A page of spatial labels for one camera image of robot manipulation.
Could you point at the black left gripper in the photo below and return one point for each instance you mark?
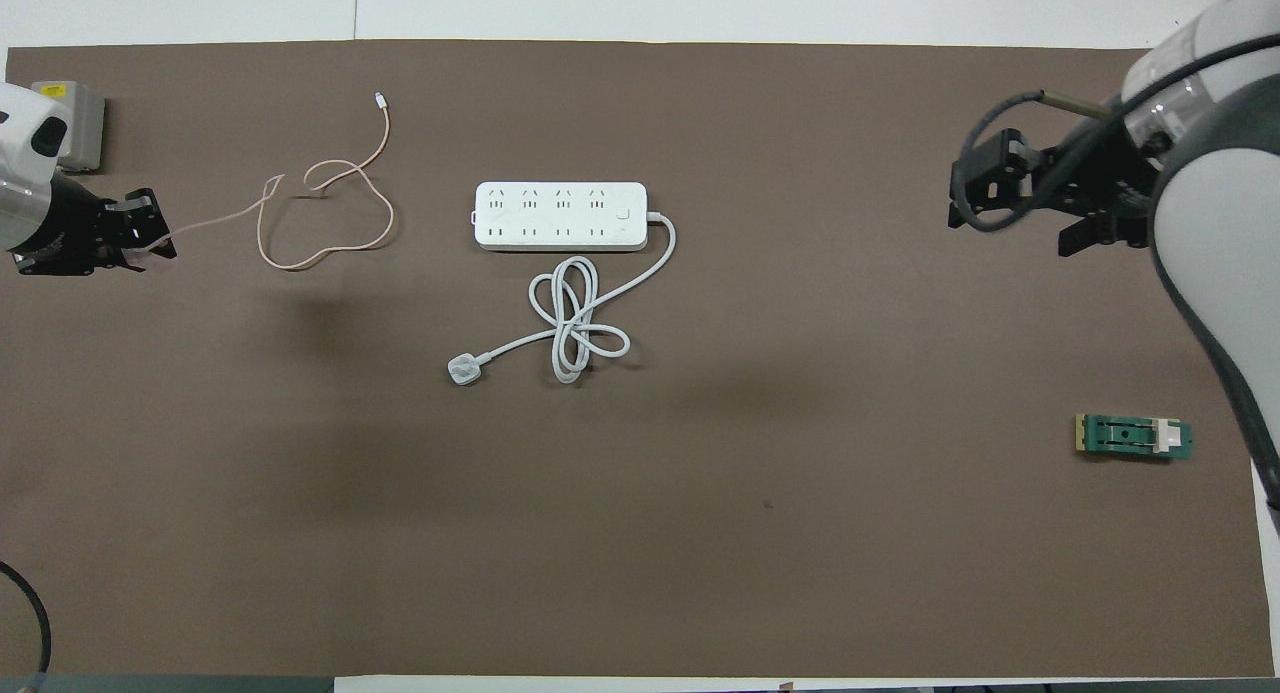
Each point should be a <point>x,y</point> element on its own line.
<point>65,233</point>

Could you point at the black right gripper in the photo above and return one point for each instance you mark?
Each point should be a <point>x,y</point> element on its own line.
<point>1100,178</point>

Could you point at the white power strip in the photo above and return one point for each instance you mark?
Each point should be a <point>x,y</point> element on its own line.
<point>570,216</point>

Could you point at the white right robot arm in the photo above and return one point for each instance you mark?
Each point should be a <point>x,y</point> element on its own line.
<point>1215,223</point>

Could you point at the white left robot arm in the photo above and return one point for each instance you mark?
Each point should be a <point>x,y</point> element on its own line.
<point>20,153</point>

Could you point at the green circuit board fixture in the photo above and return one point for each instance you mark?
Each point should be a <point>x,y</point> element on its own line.
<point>1130,436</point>

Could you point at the brown table mat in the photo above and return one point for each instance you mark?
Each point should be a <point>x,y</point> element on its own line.
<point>700,533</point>

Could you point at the grey on-off switch box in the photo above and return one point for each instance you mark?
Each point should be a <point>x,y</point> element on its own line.
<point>85,118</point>

